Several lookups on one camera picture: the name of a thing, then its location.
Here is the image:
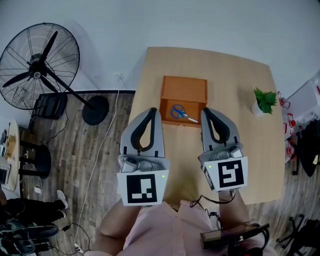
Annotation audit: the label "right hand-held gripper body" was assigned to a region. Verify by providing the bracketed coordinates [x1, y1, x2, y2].
[197, 142, 249, 193]

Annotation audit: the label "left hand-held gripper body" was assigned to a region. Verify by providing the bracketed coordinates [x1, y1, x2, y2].
[116, 154, 171, 207]

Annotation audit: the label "blue-handled scissors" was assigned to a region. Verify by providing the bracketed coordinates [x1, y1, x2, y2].
[170, 104, 199, 124]

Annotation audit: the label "orange wooden box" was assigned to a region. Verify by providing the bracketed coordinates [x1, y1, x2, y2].
[159, 75, 209, 129]

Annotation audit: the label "person's left forearm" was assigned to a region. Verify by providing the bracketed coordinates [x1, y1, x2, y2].
[98, 204, 141, 251]

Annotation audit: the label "person's right forearm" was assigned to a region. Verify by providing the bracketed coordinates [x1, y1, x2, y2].
[218, 190, 251, 230]

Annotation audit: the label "green plant in white pot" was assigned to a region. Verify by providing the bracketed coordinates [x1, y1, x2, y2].
[251, 86, 279, 118]

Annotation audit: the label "person's pink shirt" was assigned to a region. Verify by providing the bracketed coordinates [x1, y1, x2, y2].
[89, 199, 276, 256]

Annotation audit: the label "row of red-capped water jugs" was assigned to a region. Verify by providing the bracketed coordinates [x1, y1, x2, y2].
[276, 90, 299, 164]

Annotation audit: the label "black plastic tray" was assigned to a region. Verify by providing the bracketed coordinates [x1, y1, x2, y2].
[33, 92, 69, 121]

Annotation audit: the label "black wheeled chair base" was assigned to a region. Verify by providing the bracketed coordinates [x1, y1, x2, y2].
[275, 213, 320, 256]

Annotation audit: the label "black standing floor fan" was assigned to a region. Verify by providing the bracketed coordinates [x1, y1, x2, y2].
[0, 22, 110, 126]

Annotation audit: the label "long white floor cable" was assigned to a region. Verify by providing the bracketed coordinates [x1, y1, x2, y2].
[74, 88, 121, 249]

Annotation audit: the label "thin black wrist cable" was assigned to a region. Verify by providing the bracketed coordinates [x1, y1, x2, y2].
[189, 189, 236, 209]

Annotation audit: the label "black floor cable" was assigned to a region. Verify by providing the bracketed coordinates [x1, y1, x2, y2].
[53, 221, 91, 251]

